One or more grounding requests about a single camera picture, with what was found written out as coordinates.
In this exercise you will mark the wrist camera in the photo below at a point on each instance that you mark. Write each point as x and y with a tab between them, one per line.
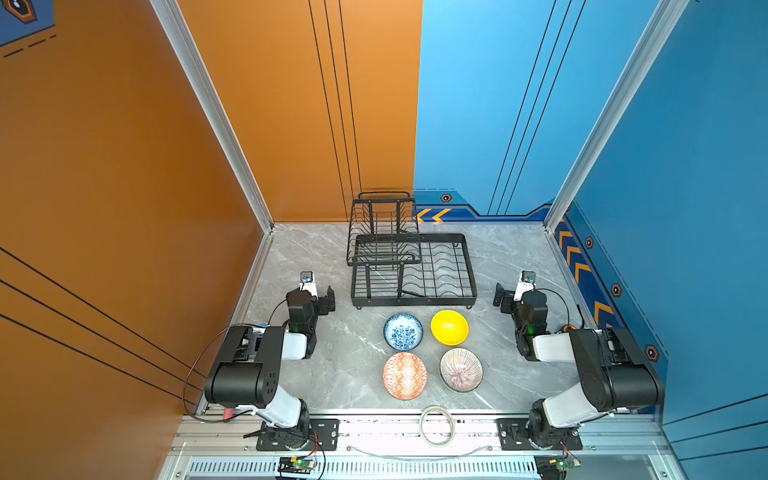
526	282
308	283

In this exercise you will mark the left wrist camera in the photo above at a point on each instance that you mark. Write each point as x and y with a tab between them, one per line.
308	283

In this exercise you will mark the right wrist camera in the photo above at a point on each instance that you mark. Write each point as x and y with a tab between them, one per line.
526	282

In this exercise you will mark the left green circuit board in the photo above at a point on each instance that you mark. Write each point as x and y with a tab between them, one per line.
296	466

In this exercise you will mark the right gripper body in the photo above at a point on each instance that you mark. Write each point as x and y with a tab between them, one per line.
504	297

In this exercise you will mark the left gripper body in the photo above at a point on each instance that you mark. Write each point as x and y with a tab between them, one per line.
324	300

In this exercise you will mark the right green circuit board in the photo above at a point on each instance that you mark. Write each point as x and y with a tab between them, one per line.
555	468

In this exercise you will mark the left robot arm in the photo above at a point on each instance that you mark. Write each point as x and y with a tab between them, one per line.
246	370

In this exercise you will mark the orange patterned bowl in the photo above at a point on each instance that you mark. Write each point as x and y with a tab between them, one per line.
404	376

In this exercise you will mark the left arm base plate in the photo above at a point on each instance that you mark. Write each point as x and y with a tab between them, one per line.
320	433

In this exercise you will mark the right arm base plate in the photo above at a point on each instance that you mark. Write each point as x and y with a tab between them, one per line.
520	434

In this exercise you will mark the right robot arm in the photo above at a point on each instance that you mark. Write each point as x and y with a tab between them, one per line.
613	373

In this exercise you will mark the black wire dish rack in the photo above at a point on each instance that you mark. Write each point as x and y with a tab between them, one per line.
395	264

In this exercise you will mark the pink striped bowl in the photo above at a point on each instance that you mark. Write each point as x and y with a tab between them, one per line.
461	370

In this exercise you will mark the green circuit board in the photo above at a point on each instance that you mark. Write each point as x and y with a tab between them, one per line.
296	466
555	468

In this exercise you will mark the yellow bowl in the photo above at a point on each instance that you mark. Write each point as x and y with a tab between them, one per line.
449	328

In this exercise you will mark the clear tape roll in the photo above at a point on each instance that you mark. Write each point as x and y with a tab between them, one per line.
437	427

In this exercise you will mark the blue floral bowl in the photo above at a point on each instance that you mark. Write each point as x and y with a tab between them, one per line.
403	332

